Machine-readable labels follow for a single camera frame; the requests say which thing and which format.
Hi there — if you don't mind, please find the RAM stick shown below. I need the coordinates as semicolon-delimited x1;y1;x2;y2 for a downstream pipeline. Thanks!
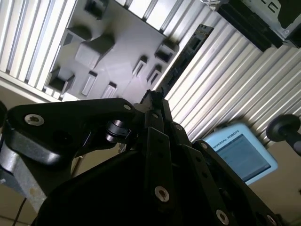
151;23;214;95

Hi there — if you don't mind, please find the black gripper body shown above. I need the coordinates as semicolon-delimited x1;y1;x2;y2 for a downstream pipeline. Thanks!
32;150;212;226

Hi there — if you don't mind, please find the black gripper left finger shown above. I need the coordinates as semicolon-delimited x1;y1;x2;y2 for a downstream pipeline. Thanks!
7;90;176;212

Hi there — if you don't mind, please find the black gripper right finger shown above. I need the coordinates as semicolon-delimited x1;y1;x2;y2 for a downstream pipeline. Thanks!
156;93;285;226

